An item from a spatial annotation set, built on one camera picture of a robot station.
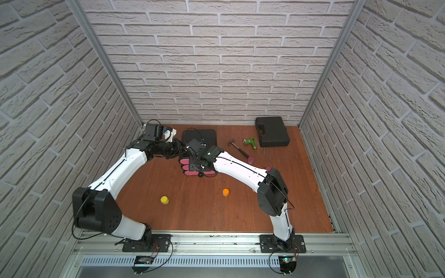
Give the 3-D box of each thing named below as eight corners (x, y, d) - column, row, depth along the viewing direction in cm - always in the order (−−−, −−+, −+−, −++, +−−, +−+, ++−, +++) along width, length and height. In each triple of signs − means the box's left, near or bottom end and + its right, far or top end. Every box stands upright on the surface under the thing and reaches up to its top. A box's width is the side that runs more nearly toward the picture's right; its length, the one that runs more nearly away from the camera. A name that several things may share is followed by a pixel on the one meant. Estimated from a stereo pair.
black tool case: (258, 147, 110) (260, 142, 106) (255, 121, 125) (256, 116, 120) (288, 147, 110) (290, 142, 106) (281, 122, 125) (283, 116, 121)
